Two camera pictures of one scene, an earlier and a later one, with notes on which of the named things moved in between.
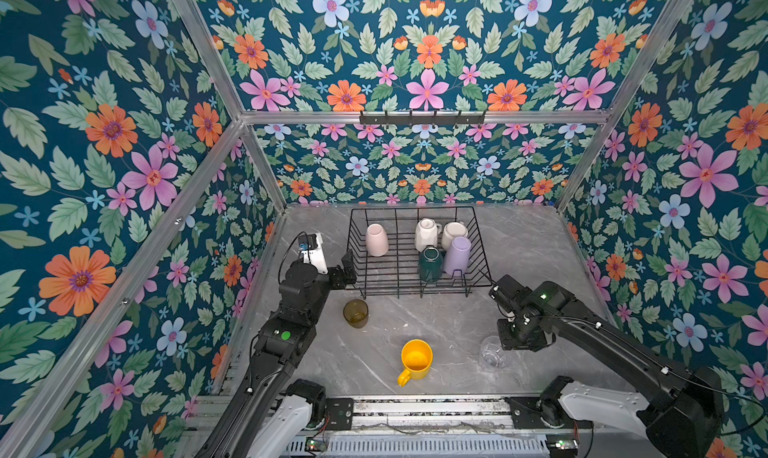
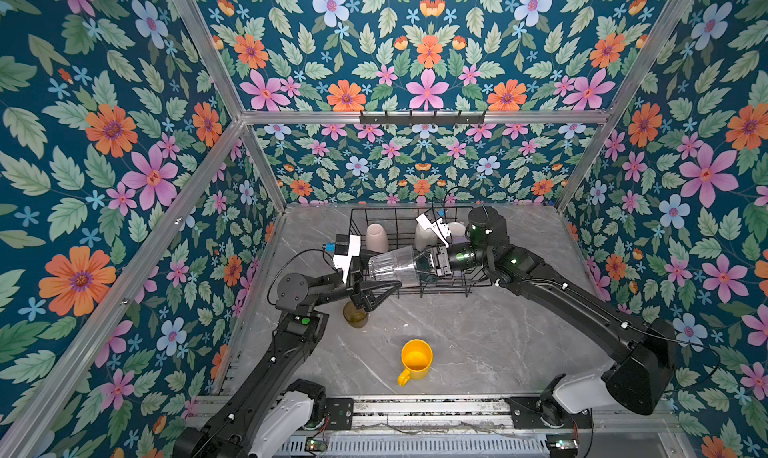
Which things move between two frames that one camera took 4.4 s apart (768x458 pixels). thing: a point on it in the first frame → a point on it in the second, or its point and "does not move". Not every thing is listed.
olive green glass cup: x=356 y=312 does not move
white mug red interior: x=451 y=231 does not move
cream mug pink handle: x=377 y=241 does not move
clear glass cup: x=492 y=352 → x=396 y=265
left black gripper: x=337 y=282 → x=356 y=294
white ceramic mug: x=426 y=233 does not move
